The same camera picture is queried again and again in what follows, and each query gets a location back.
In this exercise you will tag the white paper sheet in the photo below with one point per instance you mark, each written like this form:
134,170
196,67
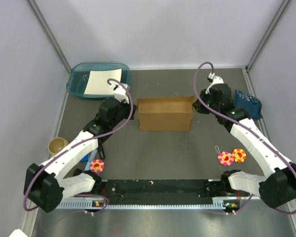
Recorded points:
97,83

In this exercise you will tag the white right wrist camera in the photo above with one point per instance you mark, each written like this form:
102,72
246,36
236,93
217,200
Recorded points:
213,79

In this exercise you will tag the grey slotted cable duct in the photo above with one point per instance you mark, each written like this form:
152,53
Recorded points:
90,204

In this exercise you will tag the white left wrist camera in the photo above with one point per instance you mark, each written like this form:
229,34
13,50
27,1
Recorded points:
119,92

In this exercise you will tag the beige ceramic mug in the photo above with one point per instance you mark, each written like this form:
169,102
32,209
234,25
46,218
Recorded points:
56,145

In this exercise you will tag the pink and black marker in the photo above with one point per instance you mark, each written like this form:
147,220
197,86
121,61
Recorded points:
101,152

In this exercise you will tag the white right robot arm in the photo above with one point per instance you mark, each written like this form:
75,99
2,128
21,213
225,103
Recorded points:
277,185

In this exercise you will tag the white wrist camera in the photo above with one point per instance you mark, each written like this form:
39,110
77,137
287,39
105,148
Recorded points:
213,79
119,92

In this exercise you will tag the small white-blue object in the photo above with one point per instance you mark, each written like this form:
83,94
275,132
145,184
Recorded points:
85,158

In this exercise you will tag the pink flower toy right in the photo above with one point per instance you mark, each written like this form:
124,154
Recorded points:
226,158

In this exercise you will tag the orange flower toy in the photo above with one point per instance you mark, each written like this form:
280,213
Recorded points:
239,155

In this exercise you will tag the brown cardboard box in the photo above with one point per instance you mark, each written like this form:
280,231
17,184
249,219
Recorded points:
165,113

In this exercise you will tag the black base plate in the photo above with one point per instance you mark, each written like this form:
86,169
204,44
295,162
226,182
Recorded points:
196,191

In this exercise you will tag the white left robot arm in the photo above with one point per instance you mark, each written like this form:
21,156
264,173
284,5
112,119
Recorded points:
46,185

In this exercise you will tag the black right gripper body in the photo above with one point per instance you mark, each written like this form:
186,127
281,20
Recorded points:
207,99

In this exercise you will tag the pink flower toy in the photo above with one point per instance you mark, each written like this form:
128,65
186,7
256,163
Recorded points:
226,158
97,166

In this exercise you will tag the blue leaf-shaped dish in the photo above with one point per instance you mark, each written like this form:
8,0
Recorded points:
249,103

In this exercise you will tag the teal plastic tub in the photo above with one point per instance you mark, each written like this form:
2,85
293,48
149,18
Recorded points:
80,74

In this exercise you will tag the pink flower toy left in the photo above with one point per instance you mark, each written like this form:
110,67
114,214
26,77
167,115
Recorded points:
97,166

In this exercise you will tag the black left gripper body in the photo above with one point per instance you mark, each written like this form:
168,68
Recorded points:
124,111

